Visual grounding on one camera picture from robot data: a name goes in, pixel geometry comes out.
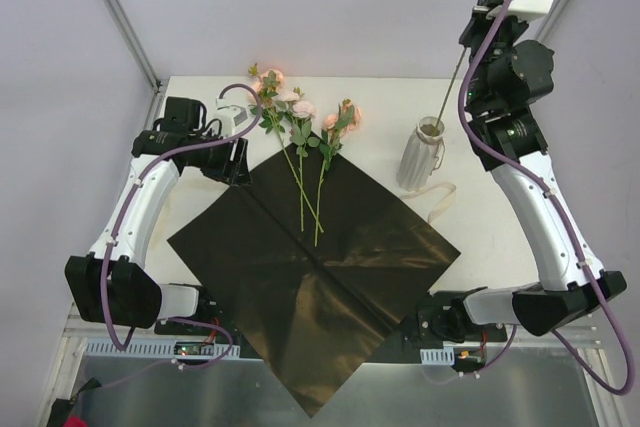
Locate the black wrapping paper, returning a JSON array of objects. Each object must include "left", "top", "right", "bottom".
[{"left": 169, "top": 151, "right": 459, "bottom": 415}]

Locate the cream ribbon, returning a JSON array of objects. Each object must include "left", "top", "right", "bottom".
[{"left": 400, "top": 182, "right": 457, "bottom": 224}]

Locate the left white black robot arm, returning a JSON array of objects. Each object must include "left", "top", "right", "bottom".
[{"left": 65, "top": 97, "right": 251, "bottom": 336}]

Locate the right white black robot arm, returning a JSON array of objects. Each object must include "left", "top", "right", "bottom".
[{"left": 450, "top": 0, "right": 627, "bottom": 342}]

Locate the white ribbed ceramic vase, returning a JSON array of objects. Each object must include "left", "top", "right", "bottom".
[{"left": 396, "top": 116, "right": 445, "bottom": 192}]

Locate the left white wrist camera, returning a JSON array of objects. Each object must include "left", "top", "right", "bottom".
[{"left": 213, "top": 98, "right": 249, "bottom": 138}]

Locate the left aluminium corner post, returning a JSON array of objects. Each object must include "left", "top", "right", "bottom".
[{"left": 102, "top": 0, "right": 162, "bottom": 92}]

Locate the left white cable duct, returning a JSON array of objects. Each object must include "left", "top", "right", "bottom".
[{"left": 85, "top": 338, "right": 240, "bottom": 361}]

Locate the white cable duct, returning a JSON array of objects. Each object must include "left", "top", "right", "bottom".
[
  {"left": 85, "top": 338, "right": 240, "bottom": 361},
  {"left": 420, "top": 346, "right": 455, "bottom": 366}
]

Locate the aluminium frame rail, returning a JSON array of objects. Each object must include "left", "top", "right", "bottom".
[{"left": 62, "top": 303, "right": 603, "bottom": 348}]

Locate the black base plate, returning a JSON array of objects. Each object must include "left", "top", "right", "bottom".
[{"left": 153, "top": 287, "right": 508, "bottom": 368}]

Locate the right white cable duct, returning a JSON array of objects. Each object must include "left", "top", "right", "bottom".
[{"left": 420, "top": 346, "right": 455, "bottom": 366}]

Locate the black and red strap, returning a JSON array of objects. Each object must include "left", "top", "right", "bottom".
[{"left": 37, "top": 377, "right": 103, "bottom": 427}]

